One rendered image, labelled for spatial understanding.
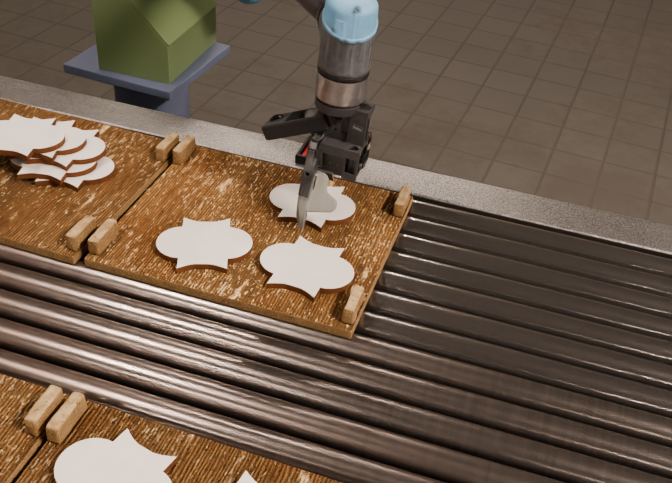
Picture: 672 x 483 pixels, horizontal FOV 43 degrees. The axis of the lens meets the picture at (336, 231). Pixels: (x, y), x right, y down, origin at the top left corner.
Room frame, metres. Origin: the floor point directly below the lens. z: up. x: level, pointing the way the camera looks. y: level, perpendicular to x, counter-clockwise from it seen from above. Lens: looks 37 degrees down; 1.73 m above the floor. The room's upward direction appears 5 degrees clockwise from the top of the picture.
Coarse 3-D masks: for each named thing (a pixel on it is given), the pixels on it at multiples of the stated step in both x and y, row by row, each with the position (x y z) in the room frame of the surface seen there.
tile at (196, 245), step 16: (192, 224) 1.03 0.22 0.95; (208, 224) 1.03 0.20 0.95; (224, 224) 1.04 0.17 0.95; (160, 240) 0.99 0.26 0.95; (176, 240) 0.99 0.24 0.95; (192, 240) 0.99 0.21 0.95; (208, 240) 0.99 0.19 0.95; (224, 240) 1.00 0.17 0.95; (240, 240) 1.00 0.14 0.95; (160, 256) 0.96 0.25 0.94; (176, 256) 0.95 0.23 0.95; (192, 256) 0.95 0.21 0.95; (208, 256) 0.96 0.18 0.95; (224, 256) 0.96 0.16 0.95; (240, 256) 0.96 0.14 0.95; (224, 272) 0.93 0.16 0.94
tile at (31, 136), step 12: (12, 120) 1.22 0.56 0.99; (24, 120) 1.22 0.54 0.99; (36, 120) 1.23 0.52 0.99; (48, 120) 1.23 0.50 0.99; (0, 132) 1.18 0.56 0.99; (12, 132) 1.18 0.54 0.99; (24, 132) 1.19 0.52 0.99; (36, 132) 1.19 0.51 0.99; (48, 132) 1.19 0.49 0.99; (60, 132) 1.20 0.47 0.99; (0, 144) 1.14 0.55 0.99; (12, 144) 1.15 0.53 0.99; (24, 144) 1.15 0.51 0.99; (36, 144) 1.15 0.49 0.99; (48, 144) 1.16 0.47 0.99; (60, 144) 1.17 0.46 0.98; (24, 156) 1.12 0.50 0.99
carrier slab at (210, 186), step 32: (192, 160) 1.23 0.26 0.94; (224, 160) 1.23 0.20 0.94; (256, 160) 1.24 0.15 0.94; (160, 192) 1.12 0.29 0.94; (192, 192) 1.13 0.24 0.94; (224, 192) 1.14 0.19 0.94; (256, 192) 1.15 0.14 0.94; (352, 192) 1.17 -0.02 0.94; (384, 192) 1.18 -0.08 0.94; (128, 224) 1.03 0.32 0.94; (160, 224) 1.04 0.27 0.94; (256, 224) 1.06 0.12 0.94; (288, 224) 1.06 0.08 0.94; (352, 224) 1.08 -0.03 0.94; (384, 224) 1.09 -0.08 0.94; (96, 256) 0.95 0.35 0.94; (128, 256) 0.96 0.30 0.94; (256, 256) 0.98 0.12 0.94; (352, 256) 1.00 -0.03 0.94; (384, 256) 1.00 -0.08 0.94; (192, 288) 0.90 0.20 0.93; (224, 288) 0.90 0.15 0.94; (256, 288) 0.91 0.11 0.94; (352, 288) 0.92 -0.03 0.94; (288, 320) 0.86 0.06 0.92; (320, 320) 0.85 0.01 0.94
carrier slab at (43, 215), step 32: (96, 128) 1.31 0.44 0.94; (0, 160) 1.18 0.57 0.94; (128, 160) 1.21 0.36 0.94; (0, 192) 1.09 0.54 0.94; (32, 192) 1.10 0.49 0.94; (64, 192) 1.10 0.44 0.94; (96, 192) 1.11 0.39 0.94; (128, 192) 1.12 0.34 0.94; (0, 224) 1.01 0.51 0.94; (32, 224) 1.01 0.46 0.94; (64, 224) 1.02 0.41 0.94; (96, 224) 1.03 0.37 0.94; (64, 256) 0.95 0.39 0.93
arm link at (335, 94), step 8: (320, 80) 1.09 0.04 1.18; (328, 80) 1.08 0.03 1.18; (320, 88) 1.09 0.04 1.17; (328, 88) 1.08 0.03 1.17; (336, 88) 1.07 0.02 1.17; (344, 88) 1.07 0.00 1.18; (352, 88) 1.08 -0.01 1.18; (360, 88) 1.08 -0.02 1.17; (320, 96) 1.09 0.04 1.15; (328, 96) 1.08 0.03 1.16; (336, 96) 1.07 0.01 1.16; (344, 96) 1.07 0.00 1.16; (352, 96) 1.08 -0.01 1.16; (360, 96) 1.09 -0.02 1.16; (328, 104) 1.08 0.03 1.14; (336, 104) 1.07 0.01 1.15; (344, 104) 1.07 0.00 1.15; (352, 104) 1.08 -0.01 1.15
